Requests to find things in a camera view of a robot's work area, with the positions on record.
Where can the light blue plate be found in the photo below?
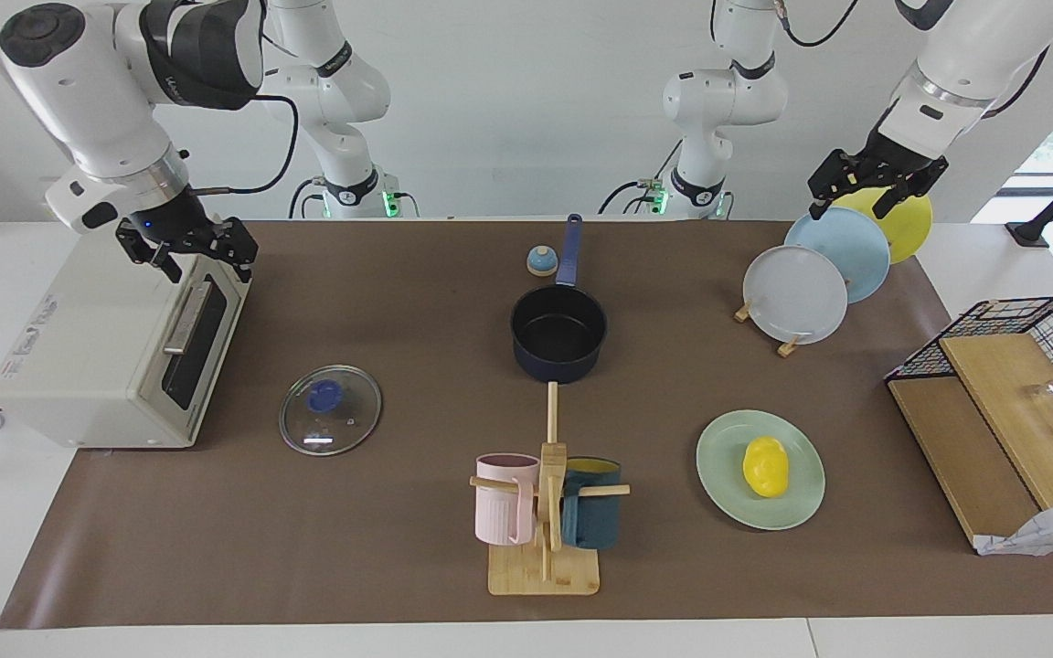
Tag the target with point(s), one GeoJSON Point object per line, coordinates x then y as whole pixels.
{"type": "Point", "coordinates": [851, 251]}

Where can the brown table mat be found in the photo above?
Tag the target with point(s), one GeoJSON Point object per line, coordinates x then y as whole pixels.
{"type": "Point", "coordinates": [353, 548]}

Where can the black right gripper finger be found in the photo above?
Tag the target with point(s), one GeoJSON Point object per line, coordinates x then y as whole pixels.
{"type": "Point", "coordinates": [170, 267]}
{"type": "Point", "coordinates": [244, 267]}

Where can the grey plate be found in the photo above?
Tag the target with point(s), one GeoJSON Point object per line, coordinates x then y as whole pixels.
{"type": "Point", "coordinates": [793, 294]}

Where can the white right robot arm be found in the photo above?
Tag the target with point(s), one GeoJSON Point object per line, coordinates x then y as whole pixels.
{"type": "Point", "coordinates": [88, 100]}

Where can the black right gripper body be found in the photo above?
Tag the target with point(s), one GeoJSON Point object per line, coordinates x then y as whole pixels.
{"type": "Point", "coordinates": [195, 230]}

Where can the dark teal mug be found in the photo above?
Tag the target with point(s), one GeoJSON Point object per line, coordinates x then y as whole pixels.
{"type": "Point", "coordinates": [592, 516]}

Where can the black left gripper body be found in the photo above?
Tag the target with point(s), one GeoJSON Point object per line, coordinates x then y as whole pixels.
{"type": "Point", "coordinates": [888, 169]}

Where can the dark blue saucepan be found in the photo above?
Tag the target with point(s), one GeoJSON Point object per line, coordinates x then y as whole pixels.
{"type": "Point", "coordinates": [556, 366]}

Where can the wooden plate rack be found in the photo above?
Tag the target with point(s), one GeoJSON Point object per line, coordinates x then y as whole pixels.
{"type": "Point", "coordinates": [791, 346]}

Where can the pale green plate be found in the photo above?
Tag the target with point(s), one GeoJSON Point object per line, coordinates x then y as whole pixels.
{"type": "Point", "coordinates": [718, 466]}

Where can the wooden mug tree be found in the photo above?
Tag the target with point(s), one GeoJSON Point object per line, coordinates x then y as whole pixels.
{"type": "Point", "coordinates": [545, 571]}

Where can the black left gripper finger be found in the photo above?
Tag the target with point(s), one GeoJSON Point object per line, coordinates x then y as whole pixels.
{"type": "Point", "coordinates": [895, 199]}
{"type": "Point", "coordinates": [820, 205]}

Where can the pink ribbed mug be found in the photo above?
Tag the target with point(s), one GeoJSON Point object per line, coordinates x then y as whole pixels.
{"type": "Point", "coordinates": [501, 503]}

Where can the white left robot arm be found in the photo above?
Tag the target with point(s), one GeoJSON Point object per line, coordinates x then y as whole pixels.
{"type": "Point", "coordinates": [728, 100]}

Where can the yellow plate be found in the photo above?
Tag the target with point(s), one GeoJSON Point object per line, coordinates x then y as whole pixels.
{"type": "Point", "coordinates": [910, 228]}

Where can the glass lid with blue knob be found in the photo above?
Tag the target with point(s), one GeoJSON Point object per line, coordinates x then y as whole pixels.
{"type": "Point", "coordinates": [330, 411]}

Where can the white checked cloth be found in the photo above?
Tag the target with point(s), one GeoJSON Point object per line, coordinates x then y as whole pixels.
{"type": "Point", "coordinates": [1043, 532]}

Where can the small blue wooden bell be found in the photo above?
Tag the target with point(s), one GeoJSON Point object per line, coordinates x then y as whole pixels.
{"type": "Point", "coordinates": [541, 263]}

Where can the beige toaster oven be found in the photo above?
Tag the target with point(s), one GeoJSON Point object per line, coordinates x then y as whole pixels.
{"type": "Point", "coordinates": [79, 347]}

